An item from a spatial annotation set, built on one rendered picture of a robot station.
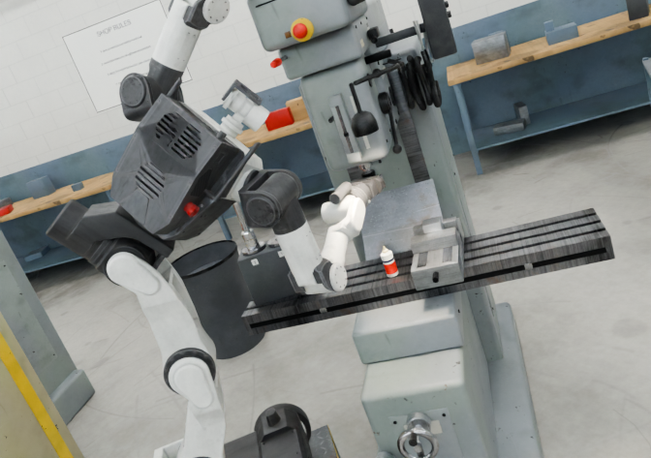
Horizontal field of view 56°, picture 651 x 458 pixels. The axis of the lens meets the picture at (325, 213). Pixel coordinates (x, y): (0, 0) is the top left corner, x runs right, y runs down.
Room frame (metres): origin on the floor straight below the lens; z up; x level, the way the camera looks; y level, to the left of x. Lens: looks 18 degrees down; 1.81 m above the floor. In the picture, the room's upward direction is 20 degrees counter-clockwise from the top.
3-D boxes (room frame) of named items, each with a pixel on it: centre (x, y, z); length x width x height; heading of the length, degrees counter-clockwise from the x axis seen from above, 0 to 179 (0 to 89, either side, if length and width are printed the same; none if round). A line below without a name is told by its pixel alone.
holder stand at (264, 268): (2.09, 0.23, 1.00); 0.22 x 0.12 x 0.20; 83
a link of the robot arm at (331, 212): (1.78, -0.06, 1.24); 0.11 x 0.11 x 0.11; 58
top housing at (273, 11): (1.96, -0.18, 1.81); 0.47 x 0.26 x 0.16; 163
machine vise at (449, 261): (1.88, -0.31, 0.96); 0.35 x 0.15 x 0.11; 161
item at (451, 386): (1.93, -0.17, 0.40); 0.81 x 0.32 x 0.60; 163
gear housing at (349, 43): (1.99, -0.19, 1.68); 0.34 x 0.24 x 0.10; 163
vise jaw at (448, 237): (1.85, -0.30, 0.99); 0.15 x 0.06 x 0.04; 71
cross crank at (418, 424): (1.47, -0.03, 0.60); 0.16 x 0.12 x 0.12; 163
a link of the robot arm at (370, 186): (1.87, -0.13, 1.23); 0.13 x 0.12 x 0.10; 58
